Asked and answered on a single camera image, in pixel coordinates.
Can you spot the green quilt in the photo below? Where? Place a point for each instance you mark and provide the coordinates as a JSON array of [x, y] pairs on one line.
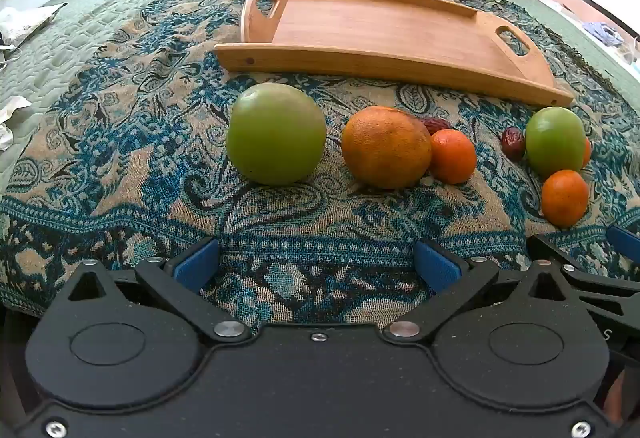
[[100, 2]]

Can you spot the crumpled white paper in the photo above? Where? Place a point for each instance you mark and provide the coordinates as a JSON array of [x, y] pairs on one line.
[[12, 120]]

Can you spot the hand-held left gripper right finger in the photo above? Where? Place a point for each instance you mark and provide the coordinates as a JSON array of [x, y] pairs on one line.
[[436, 266]]

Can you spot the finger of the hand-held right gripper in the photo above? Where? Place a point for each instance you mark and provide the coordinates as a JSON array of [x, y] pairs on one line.
[[555, 250], [625, 240]]

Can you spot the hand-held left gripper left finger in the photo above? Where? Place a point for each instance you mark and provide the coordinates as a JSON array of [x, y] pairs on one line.
[[197, 264]]

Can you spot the small tangerine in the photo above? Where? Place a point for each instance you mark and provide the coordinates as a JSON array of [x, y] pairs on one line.
[[453, 156], [587, 152], [565, 198]]

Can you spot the blue cloth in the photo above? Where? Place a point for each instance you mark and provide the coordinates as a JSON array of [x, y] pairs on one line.
[[605, 33]]

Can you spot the white paper bag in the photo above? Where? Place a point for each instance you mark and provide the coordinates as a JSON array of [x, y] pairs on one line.
[[25, 22]]

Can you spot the dried red date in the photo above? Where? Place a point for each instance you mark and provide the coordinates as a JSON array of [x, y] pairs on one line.
[[437, 124], [513, 142]]

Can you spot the blue patterned blanket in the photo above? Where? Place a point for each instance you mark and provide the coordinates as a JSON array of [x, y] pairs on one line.
[[150, 117]]

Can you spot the large orange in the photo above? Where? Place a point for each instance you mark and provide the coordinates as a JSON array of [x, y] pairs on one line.
[[387, 147]]

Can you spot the large green apple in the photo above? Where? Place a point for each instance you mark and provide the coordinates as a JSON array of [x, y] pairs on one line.
[[275, 132]]

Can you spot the wooden tray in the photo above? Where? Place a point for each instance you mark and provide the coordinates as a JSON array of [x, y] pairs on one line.
[[375, 32]]

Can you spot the small green apple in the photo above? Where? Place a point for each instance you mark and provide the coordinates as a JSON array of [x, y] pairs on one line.
[[555, 142]]

